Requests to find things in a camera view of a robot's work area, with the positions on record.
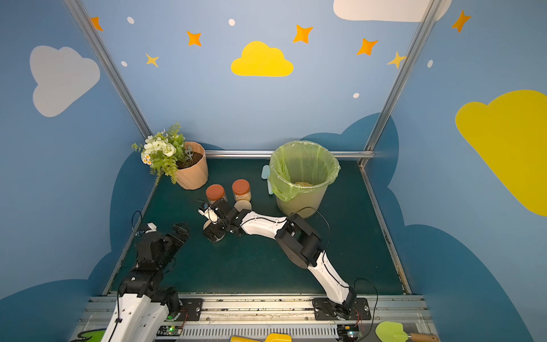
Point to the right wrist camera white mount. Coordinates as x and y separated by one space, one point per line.
209 213

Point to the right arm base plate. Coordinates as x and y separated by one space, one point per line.
324 308

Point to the white flowers green plant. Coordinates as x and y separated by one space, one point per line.
165 152

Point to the left controller board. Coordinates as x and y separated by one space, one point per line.
169 331

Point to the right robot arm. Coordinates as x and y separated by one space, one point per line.
298 240

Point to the red lid oatmeal jar right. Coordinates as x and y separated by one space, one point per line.
242 190

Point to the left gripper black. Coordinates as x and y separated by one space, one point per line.
172 239

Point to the beige lid oatmeal jar rear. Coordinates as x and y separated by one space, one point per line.
243 205

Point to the mesh bin green bag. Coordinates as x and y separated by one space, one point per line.
301 161

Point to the red lid oatmeal jar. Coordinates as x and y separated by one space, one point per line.
215 192
242 190

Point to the controller board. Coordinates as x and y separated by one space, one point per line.
348 333
169 331

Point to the clear oatmeal jar front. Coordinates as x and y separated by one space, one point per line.
209 225

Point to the red lid oatmeal jar left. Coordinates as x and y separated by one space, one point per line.
215 192

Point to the yellow toy scoop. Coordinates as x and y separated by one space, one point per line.
272 337

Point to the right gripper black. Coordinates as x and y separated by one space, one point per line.
217 225

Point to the aluminium front rail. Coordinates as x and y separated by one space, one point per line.
256 316

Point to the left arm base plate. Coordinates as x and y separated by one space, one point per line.
188 309

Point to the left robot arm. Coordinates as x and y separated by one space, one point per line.
142 305

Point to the terracotta flower pot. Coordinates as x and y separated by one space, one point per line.
196 175

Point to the green toy spatula wooden handle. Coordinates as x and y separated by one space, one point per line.
388 331

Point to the right controller board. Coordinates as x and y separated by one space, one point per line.
348 333

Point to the green toy tool left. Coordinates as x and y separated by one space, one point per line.
95 335

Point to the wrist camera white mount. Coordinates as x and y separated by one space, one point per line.
144 228
209 213

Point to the light blue toy spatula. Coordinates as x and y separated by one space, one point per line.
265 176

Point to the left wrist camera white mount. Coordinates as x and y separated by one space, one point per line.
144 228

